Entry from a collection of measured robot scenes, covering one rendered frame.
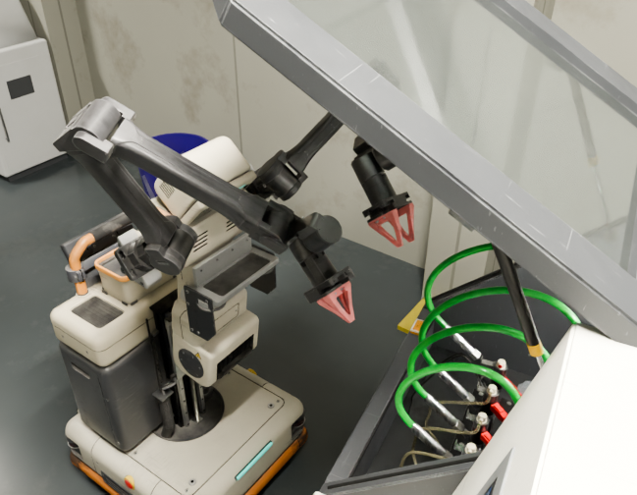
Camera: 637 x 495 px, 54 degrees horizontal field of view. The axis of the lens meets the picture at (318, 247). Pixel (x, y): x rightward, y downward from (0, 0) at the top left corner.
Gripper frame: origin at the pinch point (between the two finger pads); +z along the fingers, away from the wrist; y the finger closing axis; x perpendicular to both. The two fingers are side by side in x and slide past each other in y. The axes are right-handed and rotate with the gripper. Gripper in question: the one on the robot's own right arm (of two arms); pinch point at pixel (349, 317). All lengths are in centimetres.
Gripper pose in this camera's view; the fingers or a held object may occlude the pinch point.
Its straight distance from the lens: 128.7
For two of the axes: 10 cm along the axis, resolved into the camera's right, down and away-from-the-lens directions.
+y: 5.2, -3.4, -7.8
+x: 6.6, -4.1, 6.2
